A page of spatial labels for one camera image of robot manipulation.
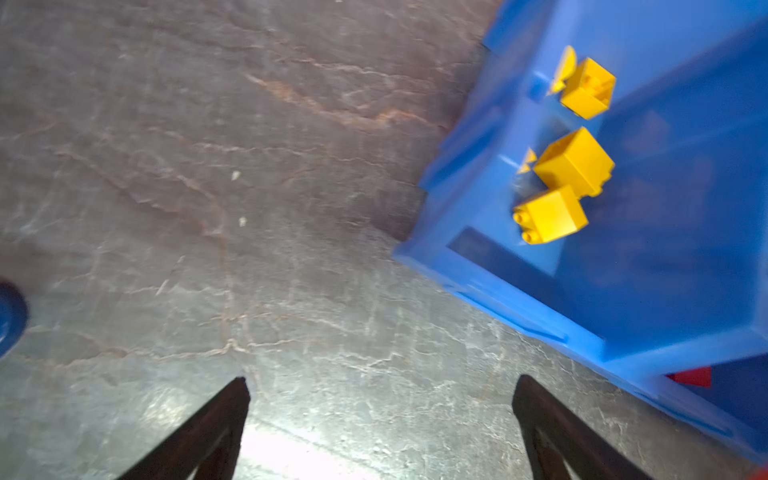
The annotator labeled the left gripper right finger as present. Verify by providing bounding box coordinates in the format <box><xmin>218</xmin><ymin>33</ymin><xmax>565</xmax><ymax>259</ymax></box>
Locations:
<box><xmin>512</xmin><ymin>374</ymin><xmax>649</xmax><ymax>479</ymax></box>

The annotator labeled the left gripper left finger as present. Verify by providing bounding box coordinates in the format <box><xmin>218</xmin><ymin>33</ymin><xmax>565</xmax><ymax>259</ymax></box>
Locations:
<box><xmin>121</xmin><ymin>377</ymin><xmax>250</xmax><ymax>479</ymax></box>

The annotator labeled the red arched brick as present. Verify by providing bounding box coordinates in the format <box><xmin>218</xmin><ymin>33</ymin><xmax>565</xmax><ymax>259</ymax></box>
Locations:
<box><xmin>667</xmin><ymin>366</ymin><xmax>712</xmax><ymax>388</ymax></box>

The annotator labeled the blue three-compartment bin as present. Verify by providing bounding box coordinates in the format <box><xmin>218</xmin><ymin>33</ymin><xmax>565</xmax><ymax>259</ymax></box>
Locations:
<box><xmin>394</xmin><ymin>1</ymin><xmax>767</xmax><ymax>464</ymax></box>

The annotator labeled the blue object under arm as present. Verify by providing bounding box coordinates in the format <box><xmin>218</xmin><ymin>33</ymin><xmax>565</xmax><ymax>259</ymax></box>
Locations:
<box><xmin>0</xmin><ymin>281</ymin><xmax>29</xmax><ymax>357</ymax></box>

